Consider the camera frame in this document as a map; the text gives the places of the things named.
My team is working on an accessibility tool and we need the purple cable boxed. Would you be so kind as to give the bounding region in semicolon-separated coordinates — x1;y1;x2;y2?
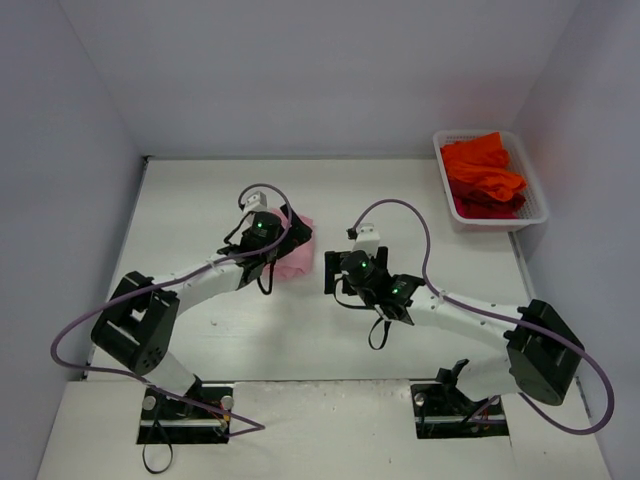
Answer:
50;182;293;439
345;199;615;434

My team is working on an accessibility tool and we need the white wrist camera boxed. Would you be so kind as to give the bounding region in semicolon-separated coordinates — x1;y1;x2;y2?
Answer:
347;223;381;258
241;190;268;215

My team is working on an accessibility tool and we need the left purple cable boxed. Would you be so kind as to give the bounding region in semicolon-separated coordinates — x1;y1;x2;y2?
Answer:
50;182;293;439

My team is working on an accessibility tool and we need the white plastic basket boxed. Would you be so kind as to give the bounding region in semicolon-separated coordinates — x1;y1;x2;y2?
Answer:
433;130;548;232

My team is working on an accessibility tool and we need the pink t shirt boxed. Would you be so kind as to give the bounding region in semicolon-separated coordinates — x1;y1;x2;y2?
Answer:
274;237;315;282

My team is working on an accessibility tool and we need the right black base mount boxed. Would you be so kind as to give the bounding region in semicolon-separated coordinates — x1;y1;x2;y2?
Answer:
410;383;509;440

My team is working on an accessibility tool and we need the orange t shirt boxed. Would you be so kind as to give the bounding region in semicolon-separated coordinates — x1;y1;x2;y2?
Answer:
440;132;528;202

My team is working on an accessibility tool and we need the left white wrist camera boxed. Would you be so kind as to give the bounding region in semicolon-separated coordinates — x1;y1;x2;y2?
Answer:
241;190;268;215

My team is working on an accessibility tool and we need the dark red t shirt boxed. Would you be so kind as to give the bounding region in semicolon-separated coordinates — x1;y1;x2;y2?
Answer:
454;194;526;220

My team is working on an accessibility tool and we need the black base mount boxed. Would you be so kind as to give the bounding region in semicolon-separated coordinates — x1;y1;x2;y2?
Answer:
410;383;509;440
136;388;231;445

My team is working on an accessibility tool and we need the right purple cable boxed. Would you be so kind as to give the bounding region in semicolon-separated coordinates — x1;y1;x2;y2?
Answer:
345;199;615;434

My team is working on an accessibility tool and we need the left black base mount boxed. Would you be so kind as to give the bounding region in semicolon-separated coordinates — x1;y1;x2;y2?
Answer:
136;388;231;445

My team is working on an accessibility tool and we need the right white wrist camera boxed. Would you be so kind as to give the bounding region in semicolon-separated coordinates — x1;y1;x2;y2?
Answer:
347;223;381;258

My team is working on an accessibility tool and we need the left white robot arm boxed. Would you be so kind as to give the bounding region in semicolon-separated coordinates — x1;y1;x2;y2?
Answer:
91;205;313;420

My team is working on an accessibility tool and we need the thin black cable loop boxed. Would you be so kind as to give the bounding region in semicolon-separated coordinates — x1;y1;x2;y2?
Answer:
141;415;175;475

